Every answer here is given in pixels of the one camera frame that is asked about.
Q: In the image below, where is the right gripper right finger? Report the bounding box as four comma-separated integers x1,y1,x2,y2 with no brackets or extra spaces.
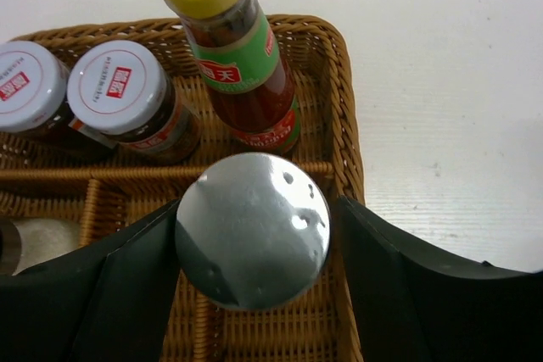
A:
338,197,542,361

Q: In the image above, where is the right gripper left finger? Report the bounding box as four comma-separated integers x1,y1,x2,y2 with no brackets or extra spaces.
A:
1,200,180,361

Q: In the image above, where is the black-cap white powder grinder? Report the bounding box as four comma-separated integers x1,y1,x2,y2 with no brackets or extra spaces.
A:
1,218,81,276

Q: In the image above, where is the silver-cap blue-label tall jar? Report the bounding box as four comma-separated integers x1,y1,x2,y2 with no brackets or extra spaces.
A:
175,153,331,310

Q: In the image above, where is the white-lid brown sauce jar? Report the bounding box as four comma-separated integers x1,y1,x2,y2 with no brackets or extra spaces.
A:
67,40,201,165

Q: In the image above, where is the white-lid dark sauce jar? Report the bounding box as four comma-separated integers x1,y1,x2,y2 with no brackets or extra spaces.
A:
0,40,118,158

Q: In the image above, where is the red chili sauce bottle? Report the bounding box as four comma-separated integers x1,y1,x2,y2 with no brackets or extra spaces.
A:
164,0,300,155

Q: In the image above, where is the brown wicker divided basket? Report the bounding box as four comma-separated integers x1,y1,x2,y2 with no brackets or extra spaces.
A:
1,14,364,361

